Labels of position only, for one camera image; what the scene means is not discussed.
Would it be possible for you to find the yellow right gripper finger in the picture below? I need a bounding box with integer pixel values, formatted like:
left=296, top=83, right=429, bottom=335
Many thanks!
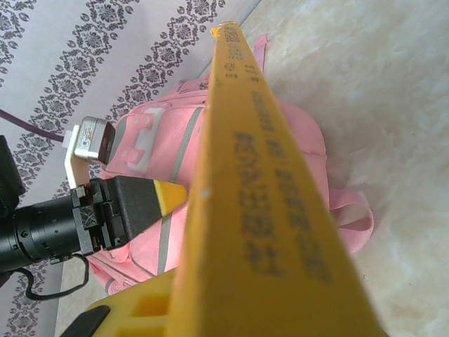
left=52, top=272, right=176, bottom=337

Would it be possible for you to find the yellow paperback book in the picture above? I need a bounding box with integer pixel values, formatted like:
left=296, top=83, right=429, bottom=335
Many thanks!
left=164, top=20, right=387, bottom=337

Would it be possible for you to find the pink school backpack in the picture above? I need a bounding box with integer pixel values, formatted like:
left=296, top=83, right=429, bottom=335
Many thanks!
left=86, top=34, right=375, bottom=292

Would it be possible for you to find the thin black left gripper cable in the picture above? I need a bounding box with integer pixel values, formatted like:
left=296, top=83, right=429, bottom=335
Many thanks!
left=19, top=252, right=93, bottom=301

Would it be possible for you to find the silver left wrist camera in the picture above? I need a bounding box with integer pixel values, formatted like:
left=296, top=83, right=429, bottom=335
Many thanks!
left=62, top=115, right=117, bottom=192

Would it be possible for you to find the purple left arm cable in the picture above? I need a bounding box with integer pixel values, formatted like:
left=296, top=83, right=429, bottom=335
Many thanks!
left=0, top=107, right=68, bottom=145

